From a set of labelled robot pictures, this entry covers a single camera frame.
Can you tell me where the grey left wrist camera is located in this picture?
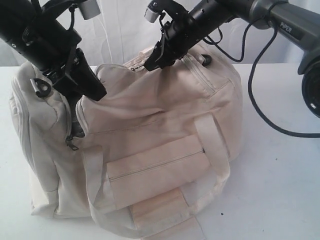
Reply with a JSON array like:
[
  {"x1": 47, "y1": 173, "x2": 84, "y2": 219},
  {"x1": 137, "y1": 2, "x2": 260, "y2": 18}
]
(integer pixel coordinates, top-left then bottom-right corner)
[{"x1": 73, "y1": 0, "x2": 101, "y2": 20}]

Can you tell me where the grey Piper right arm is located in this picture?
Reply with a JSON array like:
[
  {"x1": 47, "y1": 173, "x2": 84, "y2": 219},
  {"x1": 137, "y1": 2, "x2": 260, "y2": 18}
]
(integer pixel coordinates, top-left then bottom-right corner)
[{"x1": 144, "y1": 0, "x2": 320, "y2": 117}]

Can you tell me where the white backdrop curtain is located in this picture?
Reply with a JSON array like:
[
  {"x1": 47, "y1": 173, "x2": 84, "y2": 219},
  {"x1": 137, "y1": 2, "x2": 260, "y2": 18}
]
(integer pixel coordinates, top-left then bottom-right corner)
[{"x1": 0, "y1": 0, "x2": 320, "y2": 68}]

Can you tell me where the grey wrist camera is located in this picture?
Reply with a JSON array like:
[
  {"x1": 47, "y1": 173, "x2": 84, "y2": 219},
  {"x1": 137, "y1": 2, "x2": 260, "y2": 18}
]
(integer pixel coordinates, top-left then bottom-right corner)
[
  {"x1": 73, "y1": 0, "x2": 101, "y2": 20},
  {"x1": 144, "y1": 0, "x2": 188, "y2": 23}
]

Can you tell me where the cream duffel bag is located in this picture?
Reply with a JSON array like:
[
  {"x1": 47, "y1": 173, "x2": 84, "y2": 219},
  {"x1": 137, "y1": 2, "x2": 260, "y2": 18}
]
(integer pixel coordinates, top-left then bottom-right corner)
[{"x1": 9, "y1": 45, "x2": 243, "y2": 240}]

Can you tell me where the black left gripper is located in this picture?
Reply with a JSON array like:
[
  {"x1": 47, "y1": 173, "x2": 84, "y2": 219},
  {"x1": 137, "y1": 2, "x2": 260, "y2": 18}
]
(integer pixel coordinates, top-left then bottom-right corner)
[{"x1": 21, "y1": 14, "x2": 107, "y2": 101}]

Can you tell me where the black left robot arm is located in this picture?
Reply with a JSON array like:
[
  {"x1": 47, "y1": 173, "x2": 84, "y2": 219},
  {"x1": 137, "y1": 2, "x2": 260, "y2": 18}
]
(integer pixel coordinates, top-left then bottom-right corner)
[{"x1": 0, "y1": 0, "x2": 107, "y2": 101}]

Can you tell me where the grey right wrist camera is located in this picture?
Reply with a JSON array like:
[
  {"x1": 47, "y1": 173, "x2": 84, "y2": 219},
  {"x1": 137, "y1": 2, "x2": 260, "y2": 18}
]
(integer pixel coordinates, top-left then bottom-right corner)
[{"x1": 144, "y1": 0, "x2": 188, "y2": 23}]

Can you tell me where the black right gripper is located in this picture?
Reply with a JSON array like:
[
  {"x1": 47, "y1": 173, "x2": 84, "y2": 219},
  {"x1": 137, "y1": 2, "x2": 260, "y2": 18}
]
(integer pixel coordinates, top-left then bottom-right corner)
[{"x1": 143, "y1": 9, "x2": 213, "y2": 72}]

